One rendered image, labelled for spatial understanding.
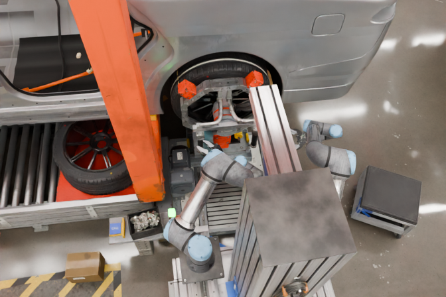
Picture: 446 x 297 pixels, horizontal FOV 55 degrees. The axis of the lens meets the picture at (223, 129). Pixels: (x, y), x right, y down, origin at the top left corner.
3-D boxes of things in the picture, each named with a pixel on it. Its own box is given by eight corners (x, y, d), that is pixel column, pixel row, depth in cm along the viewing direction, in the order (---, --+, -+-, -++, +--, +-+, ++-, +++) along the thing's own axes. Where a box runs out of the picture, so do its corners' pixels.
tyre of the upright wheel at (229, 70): (238, 109, 329) (284, 52, 280) (243, 134, 316) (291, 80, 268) (156, 94, 301) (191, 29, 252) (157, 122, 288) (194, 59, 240)
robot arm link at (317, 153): (301, 167, 213) (301, 131, 258) (323, 172, 212) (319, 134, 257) (306, 146, 208) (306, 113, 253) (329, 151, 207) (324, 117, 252)
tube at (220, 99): (222, 100, 263) (222, 89, 254) (226, 126, 253) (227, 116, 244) (194, 102, 261) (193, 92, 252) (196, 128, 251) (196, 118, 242)
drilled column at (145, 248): (153, 240, 314) (146, 221, 278) (154, 254, 308) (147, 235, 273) (139, 242, 313) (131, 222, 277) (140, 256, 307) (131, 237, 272)
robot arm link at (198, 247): (202, 270, 214) (202, 263, 202) (181, 254, 218) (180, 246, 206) (216, 250, 219) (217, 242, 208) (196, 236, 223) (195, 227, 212)
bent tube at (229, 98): (253, 97, 265) (255, 87, 256) (259, 123, 255) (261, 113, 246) (225, 99, 263) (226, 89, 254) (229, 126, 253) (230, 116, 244)
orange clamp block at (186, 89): (196, 84, 258) (184, 78, 252) (197, 95, 254) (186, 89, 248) (188, 89, 262) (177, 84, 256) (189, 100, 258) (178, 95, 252)
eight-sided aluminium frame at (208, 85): (259, 123, 302) (268, 74, 256) (261, 131, 299) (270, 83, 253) (182, 130, 298) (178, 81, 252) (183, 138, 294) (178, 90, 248)
